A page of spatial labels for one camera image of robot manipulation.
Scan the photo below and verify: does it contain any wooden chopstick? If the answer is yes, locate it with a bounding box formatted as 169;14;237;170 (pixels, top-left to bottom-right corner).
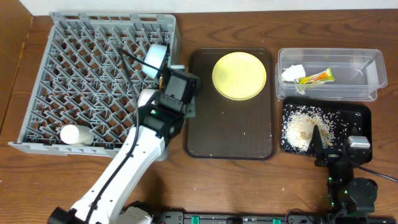
159;77;164;90

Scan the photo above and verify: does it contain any light blue bowl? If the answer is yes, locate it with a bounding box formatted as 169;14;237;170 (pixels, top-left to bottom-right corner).
142;44;167;79

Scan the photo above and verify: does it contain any green orange snack wrapper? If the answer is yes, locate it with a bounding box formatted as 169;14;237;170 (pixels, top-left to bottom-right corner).
294;67;335;85

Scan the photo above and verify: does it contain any white napkin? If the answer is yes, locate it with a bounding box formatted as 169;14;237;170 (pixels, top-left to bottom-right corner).
281;65;306;82

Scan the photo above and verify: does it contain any white cup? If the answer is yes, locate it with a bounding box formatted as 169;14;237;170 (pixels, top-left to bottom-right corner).
60;124;94;146

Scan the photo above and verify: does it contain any pink white bowl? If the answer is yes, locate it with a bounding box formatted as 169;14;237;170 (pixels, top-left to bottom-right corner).
137;89;160;108

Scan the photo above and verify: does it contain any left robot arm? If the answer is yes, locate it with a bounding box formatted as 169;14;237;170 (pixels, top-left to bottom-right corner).
48;90;195;223

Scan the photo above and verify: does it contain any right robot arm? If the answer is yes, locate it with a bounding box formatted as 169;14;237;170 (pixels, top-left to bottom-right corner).
307;126;378;223

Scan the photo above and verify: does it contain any pile of rice waste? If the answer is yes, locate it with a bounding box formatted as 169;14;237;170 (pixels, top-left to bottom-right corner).
281;105;337;153

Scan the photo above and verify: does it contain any black food waste tray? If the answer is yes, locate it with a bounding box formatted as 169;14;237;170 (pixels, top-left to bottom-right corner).
280;97;373;163

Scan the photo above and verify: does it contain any grey dishwasher rack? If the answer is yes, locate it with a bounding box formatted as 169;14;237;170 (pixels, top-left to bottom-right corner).
13;12;181;157

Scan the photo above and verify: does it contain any dark brown serving tray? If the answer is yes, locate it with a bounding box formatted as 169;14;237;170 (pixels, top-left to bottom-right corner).
183;48;277;161

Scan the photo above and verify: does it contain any yellow plate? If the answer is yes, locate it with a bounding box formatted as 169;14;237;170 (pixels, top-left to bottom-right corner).
211;52;267;101

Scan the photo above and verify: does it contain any clear plastic bin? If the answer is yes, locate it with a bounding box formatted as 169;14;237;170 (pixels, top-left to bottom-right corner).
275;48;387;101

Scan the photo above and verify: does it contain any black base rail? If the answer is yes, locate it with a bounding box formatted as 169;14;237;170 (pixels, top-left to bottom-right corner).
116;201;398;224

